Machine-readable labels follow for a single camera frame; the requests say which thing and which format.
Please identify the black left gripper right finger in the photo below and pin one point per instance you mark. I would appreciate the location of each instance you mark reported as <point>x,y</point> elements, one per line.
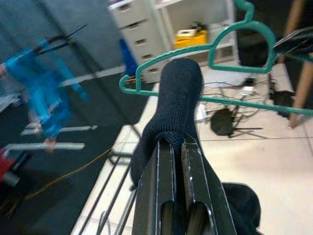
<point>207,203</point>

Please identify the black metal clothes rack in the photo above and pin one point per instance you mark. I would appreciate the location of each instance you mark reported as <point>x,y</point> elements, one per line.
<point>53,45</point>

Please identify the black round floor stand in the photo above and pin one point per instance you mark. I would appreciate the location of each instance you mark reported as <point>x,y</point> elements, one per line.
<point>222,120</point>

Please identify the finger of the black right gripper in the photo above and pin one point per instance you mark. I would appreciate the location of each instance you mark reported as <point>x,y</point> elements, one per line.
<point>298,39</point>
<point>298,52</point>

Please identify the light wooden leg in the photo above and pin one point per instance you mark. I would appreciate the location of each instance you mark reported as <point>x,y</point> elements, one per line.
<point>293,14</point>
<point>303,85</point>

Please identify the short white floor slats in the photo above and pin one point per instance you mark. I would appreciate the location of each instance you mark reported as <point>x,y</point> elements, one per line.
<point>61,129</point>

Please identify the dark navy garment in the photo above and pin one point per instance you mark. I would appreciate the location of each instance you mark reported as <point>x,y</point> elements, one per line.
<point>178,85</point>

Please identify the red cloth cover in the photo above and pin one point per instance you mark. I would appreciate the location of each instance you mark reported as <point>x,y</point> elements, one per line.
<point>6,159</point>

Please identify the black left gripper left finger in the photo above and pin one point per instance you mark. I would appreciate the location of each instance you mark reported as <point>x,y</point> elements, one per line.
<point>154,195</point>

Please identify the black floor box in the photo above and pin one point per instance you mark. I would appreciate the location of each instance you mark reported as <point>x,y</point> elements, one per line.
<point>281,95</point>

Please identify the yellow case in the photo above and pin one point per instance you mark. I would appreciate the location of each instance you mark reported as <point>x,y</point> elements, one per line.
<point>188,40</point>

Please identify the teal plastic hanger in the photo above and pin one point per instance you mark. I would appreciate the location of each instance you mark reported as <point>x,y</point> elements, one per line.
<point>271,46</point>

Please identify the white power strip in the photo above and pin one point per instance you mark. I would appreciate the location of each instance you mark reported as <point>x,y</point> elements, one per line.
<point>248,90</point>

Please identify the white drawer cabinet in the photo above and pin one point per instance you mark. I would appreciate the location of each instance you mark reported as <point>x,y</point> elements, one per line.
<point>137,24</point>

